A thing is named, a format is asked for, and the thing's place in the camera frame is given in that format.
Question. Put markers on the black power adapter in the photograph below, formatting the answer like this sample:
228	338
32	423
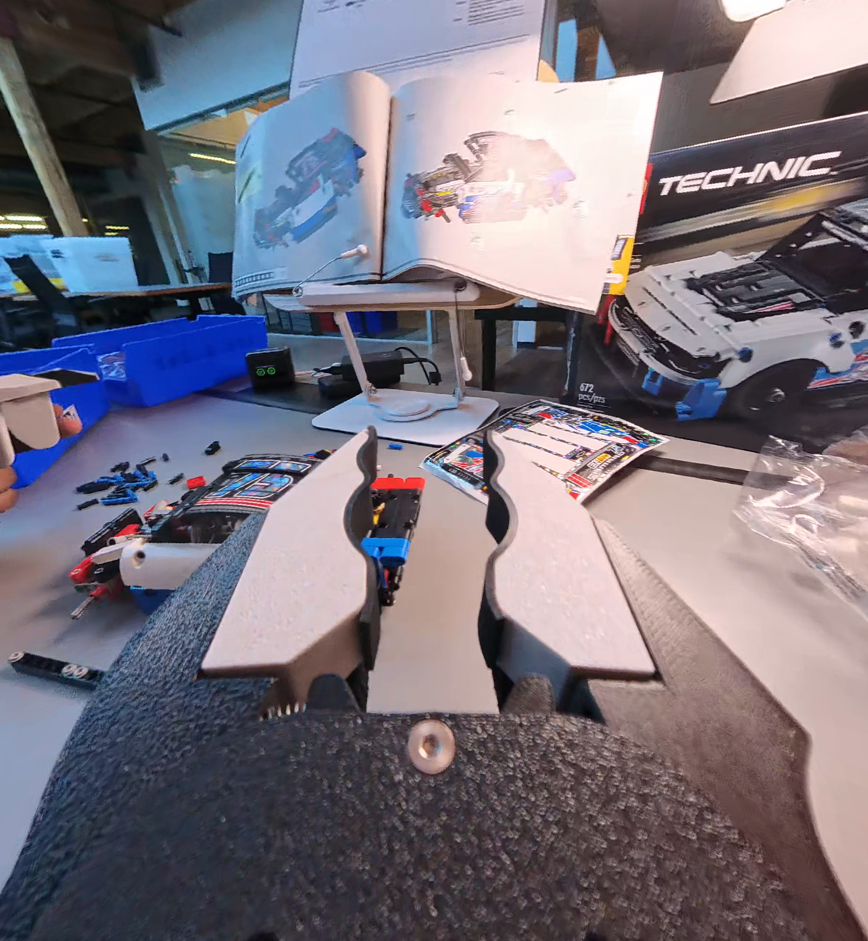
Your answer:
371	365

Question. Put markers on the long black lego beam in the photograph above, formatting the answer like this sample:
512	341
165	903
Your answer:
55	669

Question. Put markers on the white book stand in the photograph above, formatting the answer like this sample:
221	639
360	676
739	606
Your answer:
404	423

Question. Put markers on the pile of small lego pins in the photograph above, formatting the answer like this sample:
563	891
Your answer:
121	485

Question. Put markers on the white printed paper sheet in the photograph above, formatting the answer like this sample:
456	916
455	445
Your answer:
404	37

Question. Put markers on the small clear plastic bag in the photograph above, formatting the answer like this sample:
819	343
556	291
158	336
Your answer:
112	365

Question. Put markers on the wooden post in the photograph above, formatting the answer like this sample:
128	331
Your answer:
33	132

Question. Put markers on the white flat panel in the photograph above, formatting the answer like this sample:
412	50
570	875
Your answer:
809	51

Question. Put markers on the colourful sticker sheet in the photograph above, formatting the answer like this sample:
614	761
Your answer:
551	448

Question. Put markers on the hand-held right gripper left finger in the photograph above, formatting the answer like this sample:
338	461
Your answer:
294	581

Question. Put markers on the lego set box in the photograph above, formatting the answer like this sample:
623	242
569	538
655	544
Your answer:
757	309

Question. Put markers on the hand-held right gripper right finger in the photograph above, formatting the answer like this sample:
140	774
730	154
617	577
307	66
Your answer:
562	581

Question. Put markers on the black device with green lights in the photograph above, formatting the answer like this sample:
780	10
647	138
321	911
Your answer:
270	370

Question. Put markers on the partly built lego car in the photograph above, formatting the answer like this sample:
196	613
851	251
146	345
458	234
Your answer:
242	494

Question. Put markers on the large clear plastic bag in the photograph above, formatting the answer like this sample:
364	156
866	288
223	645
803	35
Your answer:
831	507

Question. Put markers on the open lego instruction booklet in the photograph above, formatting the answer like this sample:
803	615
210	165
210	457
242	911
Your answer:
522	228

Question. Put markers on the white storage boxes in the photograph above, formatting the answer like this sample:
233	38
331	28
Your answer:
88	263

